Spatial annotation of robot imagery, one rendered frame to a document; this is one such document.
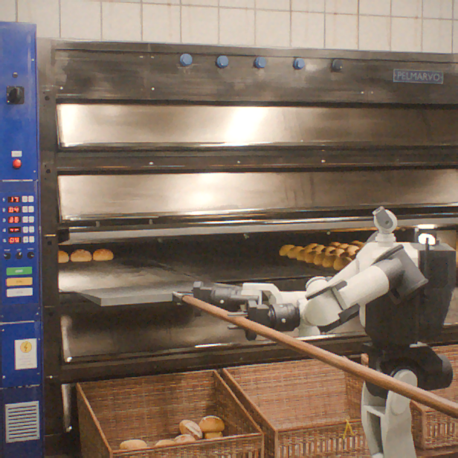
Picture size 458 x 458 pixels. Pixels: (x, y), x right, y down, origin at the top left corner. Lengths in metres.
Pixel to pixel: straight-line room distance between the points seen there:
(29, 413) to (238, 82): 1.47
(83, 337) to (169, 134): 0.82
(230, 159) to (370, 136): 0.63
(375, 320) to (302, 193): 1.00
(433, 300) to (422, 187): 1.21
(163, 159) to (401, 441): 1.36
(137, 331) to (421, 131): 1.46
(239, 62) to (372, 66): 0.60
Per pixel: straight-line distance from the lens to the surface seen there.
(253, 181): 3.92
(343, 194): 4.09
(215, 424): 3.81
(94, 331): 3.76
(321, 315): 2.84
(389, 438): 3.27
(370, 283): 2.88
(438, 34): 4.34
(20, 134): 3.59
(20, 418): 3.72
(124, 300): 3.45
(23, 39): 3.60
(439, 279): 3.15
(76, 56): 3.69
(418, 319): 3.15
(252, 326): 2.92
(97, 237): 3.55
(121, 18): 3.73
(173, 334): 3.84
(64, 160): 3.66
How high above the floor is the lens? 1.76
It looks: 6 degrees down
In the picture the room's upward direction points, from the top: straight up
